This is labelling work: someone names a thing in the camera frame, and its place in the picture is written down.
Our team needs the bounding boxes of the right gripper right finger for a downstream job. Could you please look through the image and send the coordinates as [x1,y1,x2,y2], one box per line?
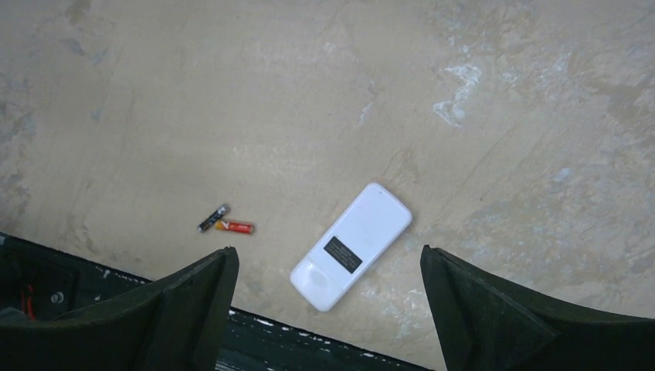
[420,245,654,370]

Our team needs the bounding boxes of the white remote control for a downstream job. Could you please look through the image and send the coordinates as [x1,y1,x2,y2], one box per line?
[290,182,412,312]

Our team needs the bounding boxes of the black base bar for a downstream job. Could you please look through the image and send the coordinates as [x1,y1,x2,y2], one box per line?
[1,235,414,370]

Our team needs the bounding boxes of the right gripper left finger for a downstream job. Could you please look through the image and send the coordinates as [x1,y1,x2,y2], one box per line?
[1,247,239,370]

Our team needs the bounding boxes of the black battery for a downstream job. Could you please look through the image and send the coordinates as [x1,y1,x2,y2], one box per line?
[197,203,231,233]

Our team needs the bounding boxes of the red orange battery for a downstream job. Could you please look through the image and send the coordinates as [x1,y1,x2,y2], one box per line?
[215,219,255,234]

